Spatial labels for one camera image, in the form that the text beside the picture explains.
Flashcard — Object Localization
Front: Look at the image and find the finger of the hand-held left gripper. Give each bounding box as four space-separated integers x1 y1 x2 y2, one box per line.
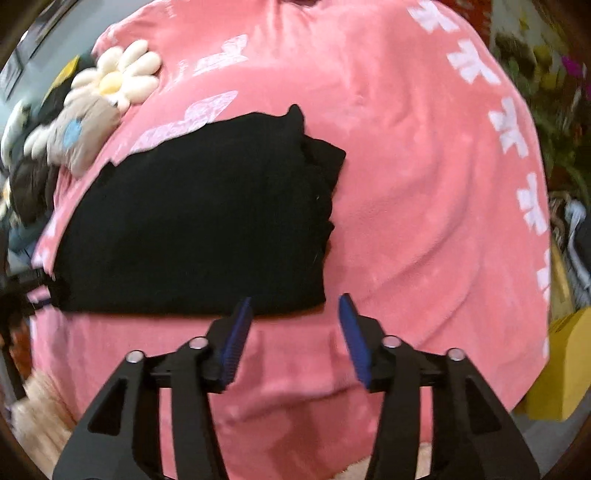
18 269 71 311

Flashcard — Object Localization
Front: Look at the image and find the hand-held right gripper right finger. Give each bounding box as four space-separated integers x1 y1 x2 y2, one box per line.
337 293 542 480

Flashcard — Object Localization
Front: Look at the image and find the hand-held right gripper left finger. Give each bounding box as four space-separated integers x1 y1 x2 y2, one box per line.
52 296 255 480

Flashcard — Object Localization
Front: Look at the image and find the black long-sleeve sweater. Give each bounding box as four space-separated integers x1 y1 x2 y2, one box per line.
47 104 347 317

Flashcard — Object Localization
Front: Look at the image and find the pile of clothes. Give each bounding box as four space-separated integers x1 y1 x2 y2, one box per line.
549 193 591 308

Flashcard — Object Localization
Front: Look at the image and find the brown puffer jacket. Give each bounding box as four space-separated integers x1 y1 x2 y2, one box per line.
8 159 62 228

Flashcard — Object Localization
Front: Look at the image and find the pink bow-print blanket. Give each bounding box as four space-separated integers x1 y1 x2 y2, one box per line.
29 0 556 480

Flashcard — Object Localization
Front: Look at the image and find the white plush toy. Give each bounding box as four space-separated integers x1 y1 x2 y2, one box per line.
0 102 33 162

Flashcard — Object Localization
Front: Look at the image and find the grey plush toy blue patch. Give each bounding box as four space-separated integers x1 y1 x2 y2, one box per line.
22 95 124 179

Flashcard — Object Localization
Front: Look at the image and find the yellow box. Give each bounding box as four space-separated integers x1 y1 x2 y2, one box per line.
525 306 591 422

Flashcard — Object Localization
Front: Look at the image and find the yellow cushion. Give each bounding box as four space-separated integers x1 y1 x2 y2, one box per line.
48 55 81 93

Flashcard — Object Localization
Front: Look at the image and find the cream flower-shaped pillow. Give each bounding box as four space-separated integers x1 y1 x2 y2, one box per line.
70 39 163 112

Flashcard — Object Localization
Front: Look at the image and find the green potted plant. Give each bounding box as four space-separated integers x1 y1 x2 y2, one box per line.
492 25 591 188

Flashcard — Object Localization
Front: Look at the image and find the purple orchid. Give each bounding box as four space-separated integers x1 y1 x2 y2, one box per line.
560 54 591 101

